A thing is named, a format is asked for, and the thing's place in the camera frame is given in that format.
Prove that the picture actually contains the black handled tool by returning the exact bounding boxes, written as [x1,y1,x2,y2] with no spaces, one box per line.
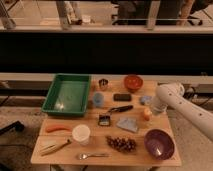
[108,105,133,114]

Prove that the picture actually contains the purple bowl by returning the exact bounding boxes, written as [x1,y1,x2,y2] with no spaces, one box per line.
[144,129,175,160]

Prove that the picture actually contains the green plastic tray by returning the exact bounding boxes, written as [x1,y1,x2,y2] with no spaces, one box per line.
[42,74,91,117]

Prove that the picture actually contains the bunch of dark grapes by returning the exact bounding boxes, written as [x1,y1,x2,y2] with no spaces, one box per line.
[106,136,136,153]

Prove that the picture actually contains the white cup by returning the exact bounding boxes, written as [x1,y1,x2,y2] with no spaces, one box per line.
[72,124,91,145]

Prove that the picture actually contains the black office chair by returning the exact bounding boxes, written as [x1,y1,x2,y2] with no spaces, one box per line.
[116,0,203,26]

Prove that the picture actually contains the orange carrot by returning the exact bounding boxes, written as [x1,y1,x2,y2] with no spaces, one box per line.
[45,125,71,133]

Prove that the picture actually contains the small metal cup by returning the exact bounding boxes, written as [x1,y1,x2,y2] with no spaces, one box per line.
[98,78,109,91]

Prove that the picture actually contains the light blue cup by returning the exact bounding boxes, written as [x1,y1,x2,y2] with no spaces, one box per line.
[92,92,104,107]

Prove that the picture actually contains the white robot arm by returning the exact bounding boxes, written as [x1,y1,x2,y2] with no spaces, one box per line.
[150,83,213,141]

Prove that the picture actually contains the metal fork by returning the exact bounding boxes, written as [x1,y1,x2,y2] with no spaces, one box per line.
[77,153,109,160]

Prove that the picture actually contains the small black box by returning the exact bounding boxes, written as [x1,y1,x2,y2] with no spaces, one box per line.
[98,115,111,126]

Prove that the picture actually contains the orange yellow apple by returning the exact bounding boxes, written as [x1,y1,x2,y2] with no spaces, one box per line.
[142,108,152,121]

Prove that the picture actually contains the red bowl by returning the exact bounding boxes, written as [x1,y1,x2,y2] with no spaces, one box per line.
[124,75,143,93]

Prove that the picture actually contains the grey blue folded cloth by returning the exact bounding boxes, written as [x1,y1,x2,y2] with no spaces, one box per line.
[116,117,138,133]

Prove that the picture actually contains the blue sponge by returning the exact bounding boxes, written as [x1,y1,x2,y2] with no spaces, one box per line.
[139,96,152,105]

